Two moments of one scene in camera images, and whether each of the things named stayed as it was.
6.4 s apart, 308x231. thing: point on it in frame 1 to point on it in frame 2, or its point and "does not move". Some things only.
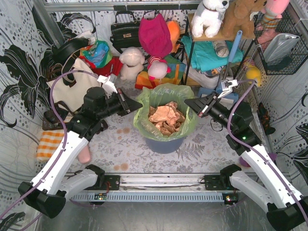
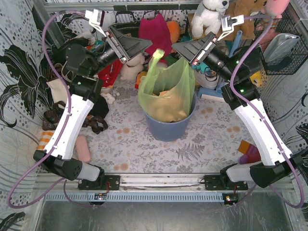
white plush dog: x=208 y=16 does not move
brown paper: x=167 y=119 to x=166 y=94
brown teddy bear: x=237 y=18 does not move
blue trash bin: x=164 y=147 to x=171 y=131
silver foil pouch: x=280 y=46 does not move
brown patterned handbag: x=51 y=121 does not move
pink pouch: x=84 y=156 does not move
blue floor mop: x=203 y=91 does not move
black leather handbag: x=125 y=34 does not move
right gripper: x=206 y=106 to x=204 y=49
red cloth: x=114 y=66 does not move
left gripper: x=122 y=103 to x=115 y=44
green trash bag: x=160 y=94 to x=165 y=93
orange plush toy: x=174 y=29 does not move
